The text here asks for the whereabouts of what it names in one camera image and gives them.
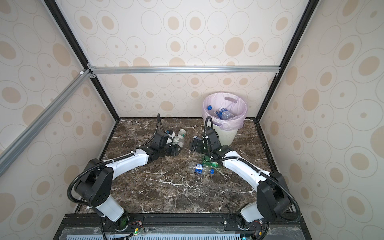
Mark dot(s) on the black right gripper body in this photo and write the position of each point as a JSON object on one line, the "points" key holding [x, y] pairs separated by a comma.
{"points": [[200, 147]]}

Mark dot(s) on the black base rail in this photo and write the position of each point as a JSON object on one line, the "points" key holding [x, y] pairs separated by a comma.
{"points": [[218, 226]]}

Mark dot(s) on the aluminium rail left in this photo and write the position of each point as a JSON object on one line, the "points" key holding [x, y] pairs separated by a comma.
{"points": [[25, 138]]}

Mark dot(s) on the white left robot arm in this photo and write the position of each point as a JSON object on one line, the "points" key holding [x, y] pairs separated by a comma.
{"points": [[94, 184]]}

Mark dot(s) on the horizontal aluminium rail back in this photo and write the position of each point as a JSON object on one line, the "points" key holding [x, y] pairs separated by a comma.
{"points": [[185, 70]]}

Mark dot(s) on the white waste bin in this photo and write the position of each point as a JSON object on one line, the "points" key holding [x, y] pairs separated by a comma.
{"points": [[226, 132]]}

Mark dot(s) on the pink bin liner bag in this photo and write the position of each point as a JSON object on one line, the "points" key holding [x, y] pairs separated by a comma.
{"points": [[233, 103]]}

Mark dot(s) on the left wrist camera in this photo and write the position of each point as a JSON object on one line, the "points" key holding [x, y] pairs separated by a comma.
{"points": [[171, 139]]}

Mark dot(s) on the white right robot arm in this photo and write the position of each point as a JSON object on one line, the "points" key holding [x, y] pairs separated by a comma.
{"points": [[273, 197]]}

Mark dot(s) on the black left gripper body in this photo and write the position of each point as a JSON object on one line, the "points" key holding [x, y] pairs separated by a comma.
{"points": [[170, 151]]}

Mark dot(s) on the small crushed bottle blue cap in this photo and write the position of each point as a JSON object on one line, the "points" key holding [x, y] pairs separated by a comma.
{"points": [[200, 169]]}

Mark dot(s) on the green bottle yellow cap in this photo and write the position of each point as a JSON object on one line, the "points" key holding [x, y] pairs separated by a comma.
{"points": [[208, 162]]}

